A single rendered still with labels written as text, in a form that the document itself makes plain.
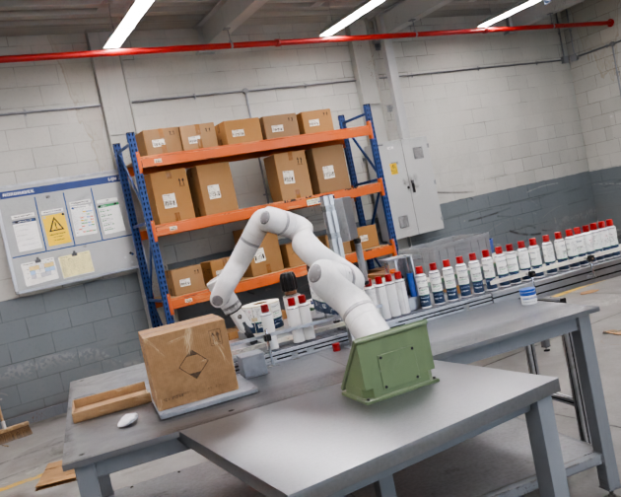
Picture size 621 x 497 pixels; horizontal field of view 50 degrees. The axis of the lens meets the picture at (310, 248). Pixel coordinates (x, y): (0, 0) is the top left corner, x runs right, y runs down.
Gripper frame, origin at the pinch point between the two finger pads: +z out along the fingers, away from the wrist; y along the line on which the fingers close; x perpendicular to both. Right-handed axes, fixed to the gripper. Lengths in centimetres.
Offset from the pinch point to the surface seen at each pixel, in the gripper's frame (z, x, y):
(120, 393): -10, 58, 13
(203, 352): -16.0, 23.4, -40.7
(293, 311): -0.8, -21.6, -2.6
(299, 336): 10.3, -17.8, -2.6
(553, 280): 62, -143, -6
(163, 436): -6, 50, -65
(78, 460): -15, 75, -64
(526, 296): 49, -111, -30
